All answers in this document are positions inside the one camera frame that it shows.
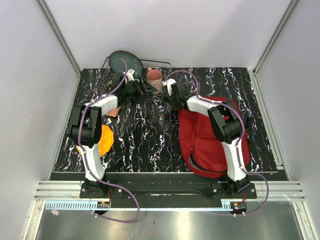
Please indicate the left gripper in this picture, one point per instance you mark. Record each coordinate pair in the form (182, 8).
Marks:
(140, 91)

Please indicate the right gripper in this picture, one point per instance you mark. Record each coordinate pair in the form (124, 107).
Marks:
(175, 107)

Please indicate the dark wire dish rack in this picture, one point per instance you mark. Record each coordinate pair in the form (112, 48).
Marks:
(143, 77)

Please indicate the red student backpack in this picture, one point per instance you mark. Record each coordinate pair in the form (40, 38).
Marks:
(200, 140)

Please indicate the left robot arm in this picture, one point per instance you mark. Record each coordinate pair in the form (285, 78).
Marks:
(85, 126)

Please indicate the pink patterned mug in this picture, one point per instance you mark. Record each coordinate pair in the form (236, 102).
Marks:
(155, 79)

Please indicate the pink leather wallet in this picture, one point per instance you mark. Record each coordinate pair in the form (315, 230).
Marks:
(113, 113)

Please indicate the teal round plate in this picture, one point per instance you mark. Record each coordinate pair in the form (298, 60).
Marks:
(132, 62)

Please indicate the orange yellow plate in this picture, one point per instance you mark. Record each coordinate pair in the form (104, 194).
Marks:
(104, 145)

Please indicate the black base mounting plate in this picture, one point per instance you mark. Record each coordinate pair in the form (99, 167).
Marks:
(147, 184)

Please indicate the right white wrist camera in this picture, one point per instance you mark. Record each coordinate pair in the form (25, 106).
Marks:
(169, 83)

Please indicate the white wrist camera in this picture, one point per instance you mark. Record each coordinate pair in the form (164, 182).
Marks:
(129, 77)
(169, 83)

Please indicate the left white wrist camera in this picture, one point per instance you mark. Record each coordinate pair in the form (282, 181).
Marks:
(129, 77)

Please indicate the aluminium frame rail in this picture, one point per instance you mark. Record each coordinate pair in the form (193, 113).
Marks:
(61, 195)

